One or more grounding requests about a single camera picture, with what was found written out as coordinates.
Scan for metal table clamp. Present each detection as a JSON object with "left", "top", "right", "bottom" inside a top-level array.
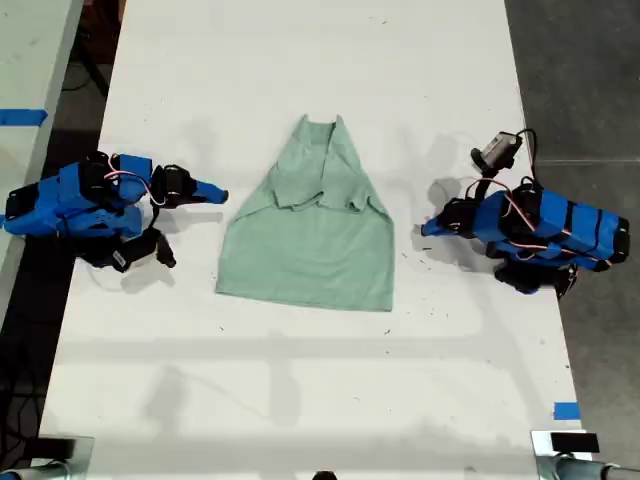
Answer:
[
  {"left": 0, "top": 435, "right": 96, "bottom": 480},
  {"left": 535, "top": 452, "right": 640, "bottom": 480}
]

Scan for short black camera stalk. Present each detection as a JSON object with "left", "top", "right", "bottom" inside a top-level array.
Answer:
[{"left": 146, "top": 204, "right": 165, "bottom": 237}]

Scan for pale green t-shirt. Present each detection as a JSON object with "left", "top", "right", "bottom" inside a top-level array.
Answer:
[{"left": 214, "top": 113, "right": 397, "bottom": 314}]

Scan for small black box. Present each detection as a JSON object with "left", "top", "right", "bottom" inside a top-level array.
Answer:
[
  {"left": 35, "top": 436, "right": 77, "bottom": 459},
  {"left": 550, "top": 432, "right": 601, "bottom": 454}
]

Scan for curved black camera stalk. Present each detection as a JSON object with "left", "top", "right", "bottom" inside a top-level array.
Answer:
[{"left": 473, "top": 168, "right": 497, "bottom": 202}]

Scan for black camera cable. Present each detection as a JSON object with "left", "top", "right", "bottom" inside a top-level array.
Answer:
[{"left": 514, "top": 128, "right": 541, "bottom": 194}]

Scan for grey camera box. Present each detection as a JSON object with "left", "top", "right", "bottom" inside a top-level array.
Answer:
[{"left": 470, "top": 131, "right": 524, "bottom": 174}]

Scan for red white servo wire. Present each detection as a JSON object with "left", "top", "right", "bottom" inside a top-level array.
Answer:
[
  {"left": 464, "top": 177, "right": 581, "bottom": 262},
  {"left": 102, "top": 152, "right": 169, "bottom": 207}
]

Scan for white plate under box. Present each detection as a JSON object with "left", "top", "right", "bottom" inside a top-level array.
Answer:
[{"left": 529, "top": 429, "right": 602, "bottom": 459}]

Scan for long blue tape strip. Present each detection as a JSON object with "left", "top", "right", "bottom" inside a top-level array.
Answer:
[{"left": 0, "top": 108, "right": 50, "bottom": 127}]

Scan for white side table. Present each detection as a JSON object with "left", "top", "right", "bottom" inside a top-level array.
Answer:
[{"left": 0, "top": 0, "right": 86, "bottom": 324}]

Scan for black floor cable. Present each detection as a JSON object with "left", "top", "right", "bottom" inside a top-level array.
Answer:
[{"left": 59, "top": 27, "right": 112, "bottom": 99}]

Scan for short blue tape strip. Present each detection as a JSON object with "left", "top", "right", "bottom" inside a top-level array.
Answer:
[{"left": 552, "top": 400, "right": 583, "bottom": 422}]

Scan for black camera box white label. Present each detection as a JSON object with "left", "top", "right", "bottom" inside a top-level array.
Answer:
[{"left": 105, "top": 228, "right": 178, "bottom": 274}]

